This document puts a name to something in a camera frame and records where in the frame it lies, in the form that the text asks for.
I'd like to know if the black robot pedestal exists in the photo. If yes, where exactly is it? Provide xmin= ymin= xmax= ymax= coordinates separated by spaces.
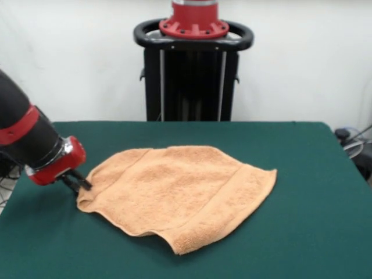
xmin=133 ymin=19 xmax=255 ymax=122

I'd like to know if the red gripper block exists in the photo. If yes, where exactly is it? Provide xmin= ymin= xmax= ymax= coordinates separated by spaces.
xmin=25 ymin=135 xmax=94 ymax=196

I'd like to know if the orange-brown terry towel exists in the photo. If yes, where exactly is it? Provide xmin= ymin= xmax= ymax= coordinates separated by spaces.
xmin=77 ymin=145 xmax=278 ymax=256

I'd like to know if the dark green table cloth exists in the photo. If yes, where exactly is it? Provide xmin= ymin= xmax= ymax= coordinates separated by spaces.
xmin=0 ymin=121 xmax=372 ymax=279

